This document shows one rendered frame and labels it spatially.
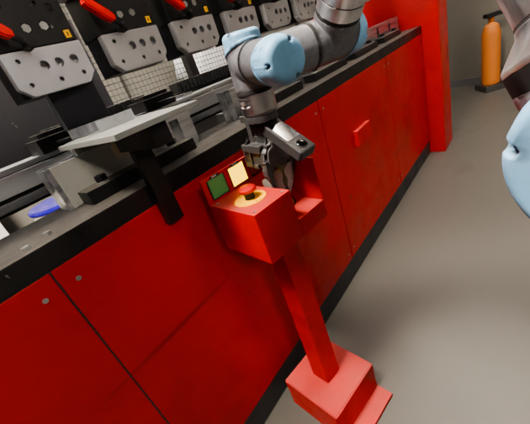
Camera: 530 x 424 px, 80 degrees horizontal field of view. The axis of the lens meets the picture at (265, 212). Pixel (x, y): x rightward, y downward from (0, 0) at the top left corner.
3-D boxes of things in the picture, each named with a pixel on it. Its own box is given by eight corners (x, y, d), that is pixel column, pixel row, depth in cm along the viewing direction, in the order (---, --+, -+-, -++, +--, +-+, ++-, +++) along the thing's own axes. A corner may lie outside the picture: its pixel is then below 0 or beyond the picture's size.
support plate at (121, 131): (116, 141, 48) (113, 135, 48) (60, 151, 65) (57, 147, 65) (198, 104, 60) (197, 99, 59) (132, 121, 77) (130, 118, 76)
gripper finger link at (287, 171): (280, 190, 80) (272, 157, 76) (298, 194, 76) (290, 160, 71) (272, 196, 79) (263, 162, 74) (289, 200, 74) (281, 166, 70)
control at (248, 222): (272, 265, 65) (243, 188, 57) (227, 247, 76) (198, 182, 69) (328, 214, 75) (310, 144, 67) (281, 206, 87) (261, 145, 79)
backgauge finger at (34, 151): (64, 151, 70) (50, 129, 68) (32, 156, 87) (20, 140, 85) (112, 131, 77) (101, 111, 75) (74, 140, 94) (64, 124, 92)
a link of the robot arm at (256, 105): (280, 84, 63) (251, 97, 59) (285, 107, 65) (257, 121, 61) (255, 87, 68) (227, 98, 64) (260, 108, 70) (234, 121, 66)
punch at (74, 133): (74, 139, 68) (47, 95, 64) (71, 140, 69) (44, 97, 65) (114, 123, 74) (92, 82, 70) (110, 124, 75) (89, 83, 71)
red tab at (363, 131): (359, 146, 139) (357, 131, 136) (355, 146, 141) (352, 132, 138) (372, 134, 149) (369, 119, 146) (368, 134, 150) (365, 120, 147)
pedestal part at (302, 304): (328, 384, 95) (278, 241, 72) (313, 373, 100) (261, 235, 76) (339, 368, 99) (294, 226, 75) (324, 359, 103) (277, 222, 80)
